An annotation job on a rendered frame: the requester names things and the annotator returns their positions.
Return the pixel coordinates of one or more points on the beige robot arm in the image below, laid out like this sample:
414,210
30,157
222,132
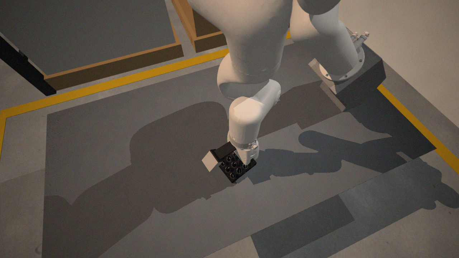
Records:
255,32

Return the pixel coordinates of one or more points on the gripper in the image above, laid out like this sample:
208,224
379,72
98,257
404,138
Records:
244,155

